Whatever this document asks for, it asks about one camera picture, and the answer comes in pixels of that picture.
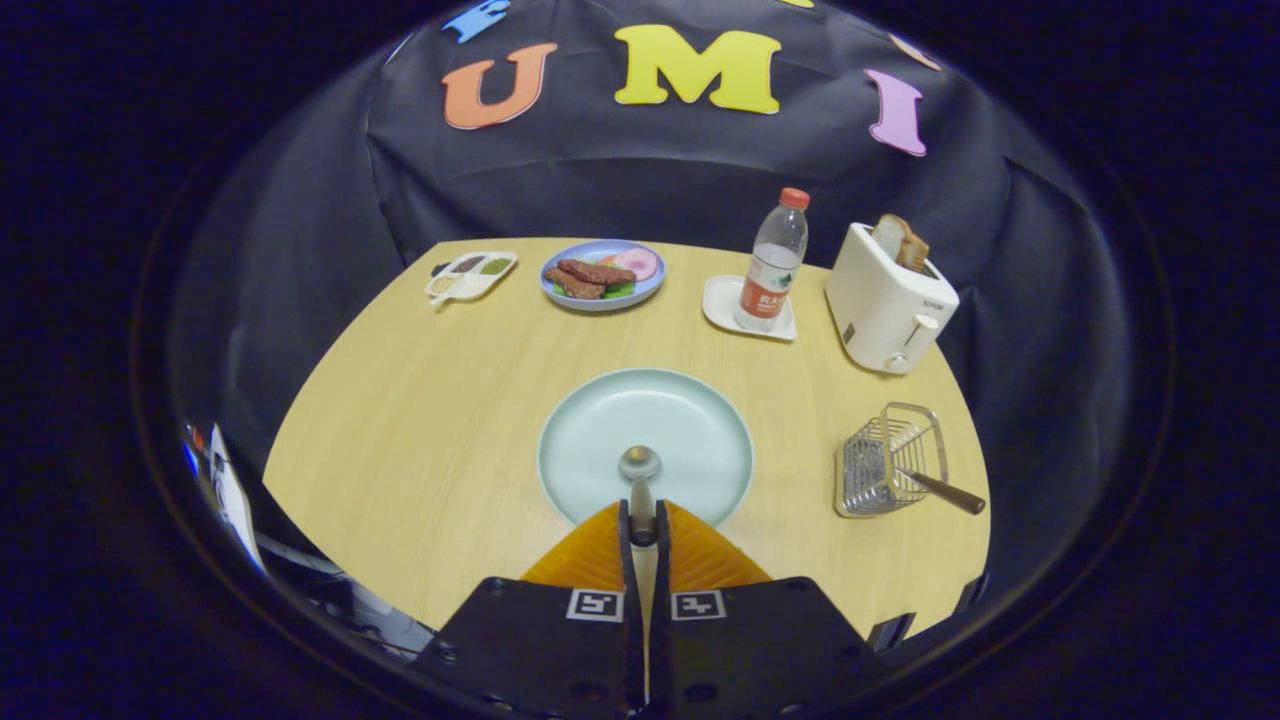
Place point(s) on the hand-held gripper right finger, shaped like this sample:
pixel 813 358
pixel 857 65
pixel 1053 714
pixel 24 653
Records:
pixel 660 630

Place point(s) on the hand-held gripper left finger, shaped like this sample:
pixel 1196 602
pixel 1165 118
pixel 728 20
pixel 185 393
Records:
pixel 632 620

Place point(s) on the light green round plate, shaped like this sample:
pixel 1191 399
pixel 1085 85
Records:
pixel 640 410

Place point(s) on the blue plate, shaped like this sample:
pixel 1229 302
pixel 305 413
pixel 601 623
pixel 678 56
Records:
pixel 560 301

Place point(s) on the white square coaster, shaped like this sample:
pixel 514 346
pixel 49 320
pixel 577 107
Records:
pixel 720 300

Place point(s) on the brown meat slice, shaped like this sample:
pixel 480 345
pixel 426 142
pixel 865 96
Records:
pixel 573 286
pixel 597 271

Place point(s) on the pink ham slice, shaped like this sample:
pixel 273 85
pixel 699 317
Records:
pixel 640 262

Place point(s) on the clear red capped water bottle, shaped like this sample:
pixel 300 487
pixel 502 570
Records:
pixel 770 285

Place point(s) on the white divided condiment tray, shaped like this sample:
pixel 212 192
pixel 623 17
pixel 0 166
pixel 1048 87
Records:
pixel 470 280

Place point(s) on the white toaster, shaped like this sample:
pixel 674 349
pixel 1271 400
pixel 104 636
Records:
pixel 880 310

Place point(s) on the toasted bread slice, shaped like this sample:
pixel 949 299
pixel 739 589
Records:
pixel 918 254
pixel 890 236

